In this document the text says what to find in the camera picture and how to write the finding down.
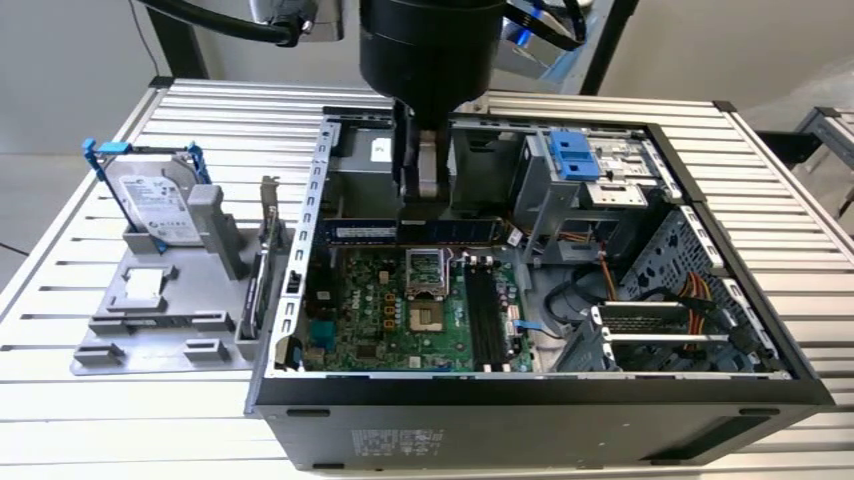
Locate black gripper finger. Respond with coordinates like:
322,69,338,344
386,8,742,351
391,98,458,224

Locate RAM slot with white latches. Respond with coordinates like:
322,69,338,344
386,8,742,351
482,255,514,374
465,255,497,374

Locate grey power supply unit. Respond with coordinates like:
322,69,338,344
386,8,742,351
330,127,462,221

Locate metal locking lever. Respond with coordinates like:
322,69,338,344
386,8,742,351
439,248,465,301

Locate grey metal drive cage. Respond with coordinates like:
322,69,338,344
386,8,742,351
513,127,669,264

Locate blue plastic drive latch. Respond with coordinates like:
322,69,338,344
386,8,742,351
550,129,597,184

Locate metal socket cover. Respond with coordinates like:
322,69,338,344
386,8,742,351
405,244,450,299

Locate CPU socket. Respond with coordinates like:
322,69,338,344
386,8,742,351
406,298,447,335

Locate graphics card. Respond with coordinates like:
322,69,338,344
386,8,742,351
237,174,293,346

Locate green Dell motherboard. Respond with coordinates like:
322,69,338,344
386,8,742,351
303,252,539,374

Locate hard disk in blue carrier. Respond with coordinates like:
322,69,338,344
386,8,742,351
79,137,215,249

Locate grey parts rack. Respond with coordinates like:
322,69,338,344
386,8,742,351
70,184,295,376

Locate silver CPU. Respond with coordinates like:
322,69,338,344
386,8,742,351
124,267,169,299

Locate grey metal disk bay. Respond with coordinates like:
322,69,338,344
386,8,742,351
557,299,736,374

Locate black open PC case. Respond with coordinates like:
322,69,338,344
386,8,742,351
243,104,840,474

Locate power supply cable bundle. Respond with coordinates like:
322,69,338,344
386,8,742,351
446,227,535,254

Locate black metal frame post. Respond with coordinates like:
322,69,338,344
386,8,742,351
143,0,210,81
578,0,640,96

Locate orange red drive wires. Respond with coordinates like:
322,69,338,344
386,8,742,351
558,229,602,249

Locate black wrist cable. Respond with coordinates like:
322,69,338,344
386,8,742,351
132,0,306,49

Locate black round data cable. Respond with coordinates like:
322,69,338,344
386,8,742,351
543,277,606,326

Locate black cable with blue tab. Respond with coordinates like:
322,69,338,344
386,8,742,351
510,319,569,344

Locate thin orange wire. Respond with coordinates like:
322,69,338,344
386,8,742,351
598,252,620,304

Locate orange yellow wire bundle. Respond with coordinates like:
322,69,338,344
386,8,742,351
677,272,720,351

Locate neighbouring grey metal frame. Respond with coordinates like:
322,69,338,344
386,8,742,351
790,105,854,219

